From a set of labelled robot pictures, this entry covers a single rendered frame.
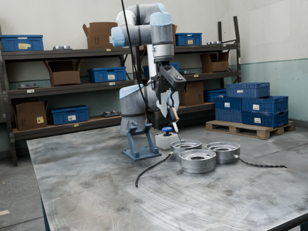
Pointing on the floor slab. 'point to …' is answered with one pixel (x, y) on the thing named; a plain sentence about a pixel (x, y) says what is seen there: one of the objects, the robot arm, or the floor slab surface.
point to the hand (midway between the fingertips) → (170, 113)
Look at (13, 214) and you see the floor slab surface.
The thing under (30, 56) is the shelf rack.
